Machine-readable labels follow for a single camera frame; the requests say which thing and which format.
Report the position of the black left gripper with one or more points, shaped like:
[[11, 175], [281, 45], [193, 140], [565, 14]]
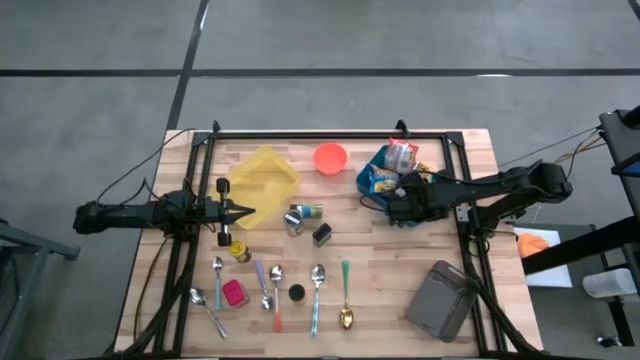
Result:
[[220, 212]]

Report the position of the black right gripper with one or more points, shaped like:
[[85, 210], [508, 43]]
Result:
[[417, 202]]

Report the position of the yellow and silver snack bag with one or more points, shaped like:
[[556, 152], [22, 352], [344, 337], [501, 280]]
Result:
[[426, 171]]

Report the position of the yellow lid glass jar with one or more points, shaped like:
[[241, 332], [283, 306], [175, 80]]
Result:
[[240, 251]]

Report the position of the blue and yellow snack bag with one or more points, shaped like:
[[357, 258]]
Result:
[[382, 180]]

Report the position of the red and silver snack bag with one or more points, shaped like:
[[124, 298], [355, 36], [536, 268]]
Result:
[[400, 156]]

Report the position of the oregano spice jar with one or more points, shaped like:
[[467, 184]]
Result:
[[309, 210]]

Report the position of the small black spice tin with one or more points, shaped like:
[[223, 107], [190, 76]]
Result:
[[322, 235]]

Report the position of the grey plastic caddy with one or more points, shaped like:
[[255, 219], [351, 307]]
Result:
[[442, 300]]

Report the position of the all silver spoon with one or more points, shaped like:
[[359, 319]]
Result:
[[207, 310]]

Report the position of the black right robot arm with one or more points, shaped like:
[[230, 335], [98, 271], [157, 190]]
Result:
[[500, 187]]

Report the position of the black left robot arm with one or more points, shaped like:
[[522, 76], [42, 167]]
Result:
[[125, 215]]

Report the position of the yellow translucent plastic bin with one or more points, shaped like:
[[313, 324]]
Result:
[[265, 180]]

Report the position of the teal blue plastic tray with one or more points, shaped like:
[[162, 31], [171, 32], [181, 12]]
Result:
[[376, 157]]

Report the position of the black table clamp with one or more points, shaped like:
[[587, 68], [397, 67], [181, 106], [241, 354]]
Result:
[[401, 127], [216, 126]]

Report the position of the orange plastic bowl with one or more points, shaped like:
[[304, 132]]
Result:
[[330, 159]]

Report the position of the orange cloth lump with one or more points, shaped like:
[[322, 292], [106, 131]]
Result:
[[531, 244]]

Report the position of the white paper sheet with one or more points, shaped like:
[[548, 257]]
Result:
[[550, 275]]

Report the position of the black diagonal beam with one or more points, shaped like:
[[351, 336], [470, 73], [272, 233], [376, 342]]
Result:
[[585, 245]]

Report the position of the black equipment cart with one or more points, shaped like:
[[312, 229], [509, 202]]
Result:
[[622, 145]]

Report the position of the small black floor object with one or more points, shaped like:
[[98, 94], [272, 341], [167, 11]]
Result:
[[607, 341]]

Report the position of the silver metal bracket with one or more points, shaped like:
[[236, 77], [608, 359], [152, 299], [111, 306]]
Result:
[[462, 213]]

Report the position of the black aluminium table frame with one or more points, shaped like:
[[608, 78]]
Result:
[[325, 135]]

